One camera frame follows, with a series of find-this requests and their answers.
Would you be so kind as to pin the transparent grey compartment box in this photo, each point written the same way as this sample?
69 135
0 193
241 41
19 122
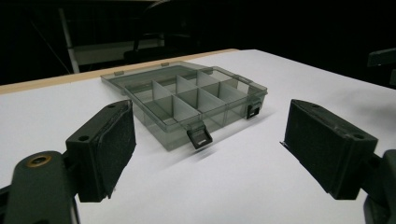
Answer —
186 102

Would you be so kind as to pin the dark blurred object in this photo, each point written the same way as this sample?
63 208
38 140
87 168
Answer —
381 57

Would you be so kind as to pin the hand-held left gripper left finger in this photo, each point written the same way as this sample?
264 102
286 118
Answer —
93 155

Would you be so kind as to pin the white stand pole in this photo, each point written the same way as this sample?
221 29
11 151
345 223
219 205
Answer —
69 43

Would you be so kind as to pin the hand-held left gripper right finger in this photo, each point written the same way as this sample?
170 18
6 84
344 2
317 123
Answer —
327 149

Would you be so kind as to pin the dark chair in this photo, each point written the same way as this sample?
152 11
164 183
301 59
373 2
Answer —
162 46

